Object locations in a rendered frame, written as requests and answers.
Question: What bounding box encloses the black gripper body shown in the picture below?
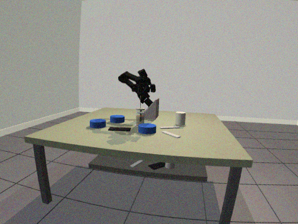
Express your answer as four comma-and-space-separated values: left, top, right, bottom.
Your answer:
131, 82, 156, 92

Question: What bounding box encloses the grey shelf under table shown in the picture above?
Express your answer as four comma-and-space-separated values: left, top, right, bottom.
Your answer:
88, 155, 207, 182

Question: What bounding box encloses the cream cylinder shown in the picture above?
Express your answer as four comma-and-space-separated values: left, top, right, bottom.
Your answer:
175, 111, 185, 125

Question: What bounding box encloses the blue cylinder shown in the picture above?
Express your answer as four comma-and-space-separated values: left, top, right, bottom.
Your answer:
110, 115, 124, 123
138, 123, 157, 135
90, 119, 106, 128

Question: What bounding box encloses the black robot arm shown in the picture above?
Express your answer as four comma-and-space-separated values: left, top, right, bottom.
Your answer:
118, 69, 153, 107

